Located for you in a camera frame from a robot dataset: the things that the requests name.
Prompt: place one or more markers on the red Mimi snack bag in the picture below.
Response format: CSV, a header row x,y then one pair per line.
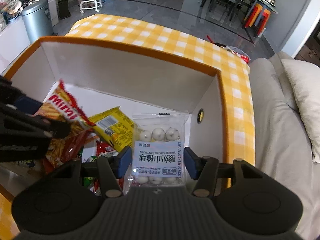
x,y
68,124

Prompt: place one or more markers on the red silver snack bag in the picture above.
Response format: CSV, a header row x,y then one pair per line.
x,y
106,150

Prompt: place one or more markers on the grey metal trash can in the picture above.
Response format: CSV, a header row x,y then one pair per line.
x,y
37,21

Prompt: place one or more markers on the grey sofa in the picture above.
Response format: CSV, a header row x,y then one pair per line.
x,y
282,146

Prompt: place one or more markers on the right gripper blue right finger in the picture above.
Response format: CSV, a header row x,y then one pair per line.
x,y
203,170

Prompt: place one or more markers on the cream cushion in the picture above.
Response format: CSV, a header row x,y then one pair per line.
x,y
304,79

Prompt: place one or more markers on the yellow checkered tablecloth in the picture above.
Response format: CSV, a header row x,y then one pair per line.
x,y
58,206

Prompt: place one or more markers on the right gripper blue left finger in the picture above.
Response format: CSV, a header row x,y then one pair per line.
x,y
110,170

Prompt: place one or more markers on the orange cardboard box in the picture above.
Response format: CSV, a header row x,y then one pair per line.
x,y
105,74

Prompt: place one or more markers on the white small stool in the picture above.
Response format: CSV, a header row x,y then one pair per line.
x,y
90,5

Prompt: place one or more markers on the orange stacked stools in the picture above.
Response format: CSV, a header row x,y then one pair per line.
x,y
257,18

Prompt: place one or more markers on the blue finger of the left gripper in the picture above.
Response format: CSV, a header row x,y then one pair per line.
x,y
27,105

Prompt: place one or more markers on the yellow snack packet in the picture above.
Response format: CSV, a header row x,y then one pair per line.
x,y
114,127

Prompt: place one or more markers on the clear yogurt ball packet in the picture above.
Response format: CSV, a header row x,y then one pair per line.
x,y
157,151

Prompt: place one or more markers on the flowers and toys cluster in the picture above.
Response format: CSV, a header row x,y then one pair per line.
x,y
10,10

